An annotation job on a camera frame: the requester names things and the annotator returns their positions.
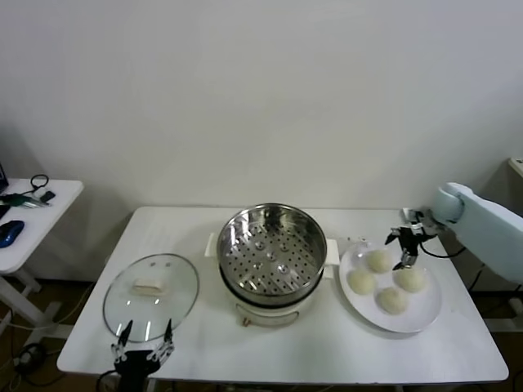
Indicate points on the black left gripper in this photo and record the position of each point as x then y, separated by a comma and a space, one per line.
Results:
137, 363

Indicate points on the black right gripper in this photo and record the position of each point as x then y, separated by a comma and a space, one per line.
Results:
410, 237

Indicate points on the white steamed baozi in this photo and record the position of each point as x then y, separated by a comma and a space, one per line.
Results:
392, 301
378, 261
410, 281
361, 282

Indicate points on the round glass pot lid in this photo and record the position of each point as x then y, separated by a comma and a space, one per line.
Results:
147, 286

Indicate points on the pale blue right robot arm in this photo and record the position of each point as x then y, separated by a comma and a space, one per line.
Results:
486, 237

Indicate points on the perforated steel steamer basket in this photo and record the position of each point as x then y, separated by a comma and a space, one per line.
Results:
286, 228

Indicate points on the white round plate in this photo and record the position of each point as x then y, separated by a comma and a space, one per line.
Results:
425, 314

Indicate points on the floor power strip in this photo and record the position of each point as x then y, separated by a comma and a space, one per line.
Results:
26, 357

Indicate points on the white electric cooker pot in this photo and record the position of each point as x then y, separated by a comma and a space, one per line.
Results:
269, 314

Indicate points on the white cabinet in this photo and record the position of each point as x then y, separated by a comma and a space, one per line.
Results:
517, 167

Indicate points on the white side table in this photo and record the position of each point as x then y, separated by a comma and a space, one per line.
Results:
61, 192

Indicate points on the small black key fob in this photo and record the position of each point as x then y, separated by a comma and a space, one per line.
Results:
48, 196

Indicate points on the blue computer mouse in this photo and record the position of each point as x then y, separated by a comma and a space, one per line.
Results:
10, 232

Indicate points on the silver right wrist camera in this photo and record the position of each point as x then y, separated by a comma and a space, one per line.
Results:
421, 218

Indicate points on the white metal floor frame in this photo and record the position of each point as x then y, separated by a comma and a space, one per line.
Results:
506, 324

